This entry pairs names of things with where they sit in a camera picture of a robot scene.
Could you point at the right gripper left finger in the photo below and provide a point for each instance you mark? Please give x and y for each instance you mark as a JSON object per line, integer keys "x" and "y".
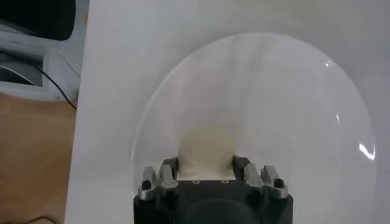
{"x": 167, "y": 182}

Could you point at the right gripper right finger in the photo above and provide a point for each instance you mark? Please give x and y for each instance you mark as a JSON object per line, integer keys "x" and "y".
{"x": 253, "y": 178}

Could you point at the white steamed baozi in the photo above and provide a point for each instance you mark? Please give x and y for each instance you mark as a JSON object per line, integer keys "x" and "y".
{"x": 205, "y": 152}

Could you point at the black grey robot base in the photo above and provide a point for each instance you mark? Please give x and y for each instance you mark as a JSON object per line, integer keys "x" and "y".
{"x": 36, "y": 18}

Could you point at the white round plate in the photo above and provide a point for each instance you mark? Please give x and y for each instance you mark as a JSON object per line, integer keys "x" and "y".
{"x": 274, "y": 106}

